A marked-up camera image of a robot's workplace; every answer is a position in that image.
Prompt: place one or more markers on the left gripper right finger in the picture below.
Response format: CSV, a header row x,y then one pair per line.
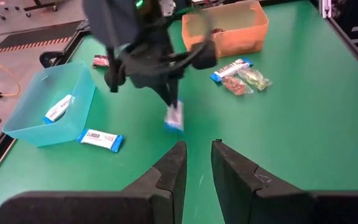
x,y
247,199

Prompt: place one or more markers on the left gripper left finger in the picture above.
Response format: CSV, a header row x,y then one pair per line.
x,y
154,199

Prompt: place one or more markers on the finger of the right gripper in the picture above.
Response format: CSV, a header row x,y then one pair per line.
x,y
174,91
163,90

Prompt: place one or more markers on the blue white candy bar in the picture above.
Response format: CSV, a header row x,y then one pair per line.
x,y
175,118
101,139
57,109

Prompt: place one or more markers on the dark brown red candy bar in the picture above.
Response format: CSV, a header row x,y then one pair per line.
x,y
100,61
218,30

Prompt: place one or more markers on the clear packet with green contents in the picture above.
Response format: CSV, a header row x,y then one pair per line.
x,y
230,70

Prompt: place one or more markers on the red gummy clear wrapper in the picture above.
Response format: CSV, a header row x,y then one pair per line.
x,y
235,85

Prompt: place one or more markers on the green gummy clear wrapper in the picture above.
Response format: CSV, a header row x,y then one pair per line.
x,y
255,78

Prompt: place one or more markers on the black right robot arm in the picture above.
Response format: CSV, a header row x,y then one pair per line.
x,y
113,18

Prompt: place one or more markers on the orange plastic bin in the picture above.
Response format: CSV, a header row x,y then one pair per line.
x,y
244,43

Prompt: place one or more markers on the green table mat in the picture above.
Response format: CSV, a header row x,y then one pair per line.
x,y
306,124

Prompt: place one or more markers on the black hazard stripe floor mat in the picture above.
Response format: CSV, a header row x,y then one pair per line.
x,y
33,39

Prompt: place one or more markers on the teal plastic bin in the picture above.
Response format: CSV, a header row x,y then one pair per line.
x,y
26,124

